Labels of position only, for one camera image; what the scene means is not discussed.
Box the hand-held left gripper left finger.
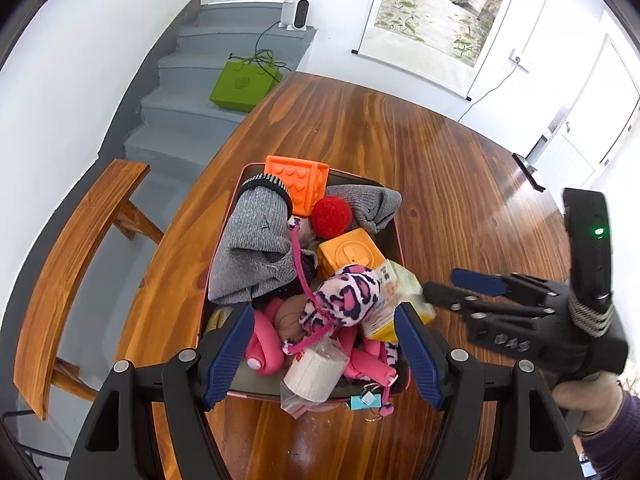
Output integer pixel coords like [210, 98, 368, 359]
[65, 302, 256, 480]

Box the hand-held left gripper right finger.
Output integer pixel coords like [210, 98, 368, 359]
[394, 302, 586, 480]

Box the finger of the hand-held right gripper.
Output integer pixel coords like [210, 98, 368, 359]
[422, 282, 506, 323]
[450, 268, 571, 307]

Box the red tin container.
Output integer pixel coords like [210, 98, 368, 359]
[199, 162, 413, 403]

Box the pink knotted foam tube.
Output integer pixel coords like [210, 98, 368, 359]
[247, 297, 401, 386]

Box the green label packet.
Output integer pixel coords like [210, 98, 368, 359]
[360, 259, 437, 343]

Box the tan stocking bundle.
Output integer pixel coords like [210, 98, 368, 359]
[274, 294, 313, 341]

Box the plastic-wrapped white roll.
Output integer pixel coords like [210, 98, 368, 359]
[280, 335, 351, 418]

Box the pink leopard sock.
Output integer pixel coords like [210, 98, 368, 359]
[282, 265, 383, 356]

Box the yellow-orange toy cube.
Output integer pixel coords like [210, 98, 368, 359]
[316, 228, 387, 281]

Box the grey black-cuffed sock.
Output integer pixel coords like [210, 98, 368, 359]
[207, 172, 311, 306]

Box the pink strap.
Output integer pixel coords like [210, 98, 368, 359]
[287, 216, 318, 301]

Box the grey fuzzy sock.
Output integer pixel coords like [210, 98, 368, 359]
[325, 185, 403, 235]

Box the red knitted ball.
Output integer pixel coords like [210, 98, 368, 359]
[311, 197, 352, 238]

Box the orange studded toy block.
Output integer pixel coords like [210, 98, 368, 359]
[264, 155, 330, 218]

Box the person's right forearm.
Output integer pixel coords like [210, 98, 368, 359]
[575, 390, 640, 480]

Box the person's right hand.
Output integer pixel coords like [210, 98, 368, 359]
[552, 372, 626, 436]

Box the teal binder clip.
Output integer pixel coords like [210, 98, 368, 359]
[350, 382, 383, 411]

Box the white door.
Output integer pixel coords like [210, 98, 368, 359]
[525, 35, 640, 188]

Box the wooden bench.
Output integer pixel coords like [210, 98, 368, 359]
[14, 159, 166, 421]

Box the grey staircase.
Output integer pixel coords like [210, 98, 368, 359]
[122, 2, 318, 181]

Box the green gift bag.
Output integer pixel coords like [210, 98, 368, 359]
[209, 52, 285, 113]

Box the white device on stand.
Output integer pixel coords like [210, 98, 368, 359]
[279, 0, 310, 31]

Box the white cable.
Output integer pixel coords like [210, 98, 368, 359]
[457, 62, 518, 122]

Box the wall scroll painting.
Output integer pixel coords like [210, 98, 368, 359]
[351, 0, 526, 102]

